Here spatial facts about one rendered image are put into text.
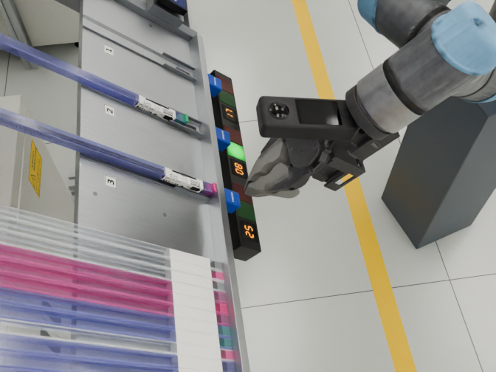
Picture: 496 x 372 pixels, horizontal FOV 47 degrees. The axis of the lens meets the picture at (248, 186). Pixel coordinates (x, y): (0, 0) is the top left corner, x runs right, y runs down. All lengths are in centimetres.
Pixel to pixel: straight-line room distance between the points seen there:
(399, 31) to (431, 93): 15
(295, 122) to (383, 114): 10
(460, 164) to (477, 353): 49
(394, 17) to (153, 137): 35
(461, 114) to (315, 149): 59
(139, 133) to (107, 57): 12
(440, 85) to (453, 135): 64
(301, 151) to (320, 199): 93
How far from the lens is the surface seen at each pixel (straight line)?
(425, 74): 64
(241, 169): 88
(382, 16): 79
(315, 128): 66
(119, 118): 76
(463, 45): 63
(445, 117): 128
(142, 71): 85
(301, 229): 158
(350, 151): 73
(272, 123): 65
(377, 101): 66
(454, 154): 130
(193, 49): 95
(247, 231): 82
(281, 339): 146
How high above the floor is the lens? 138
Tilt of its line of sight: 57 degrees down
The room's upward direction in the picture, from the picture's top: straight up
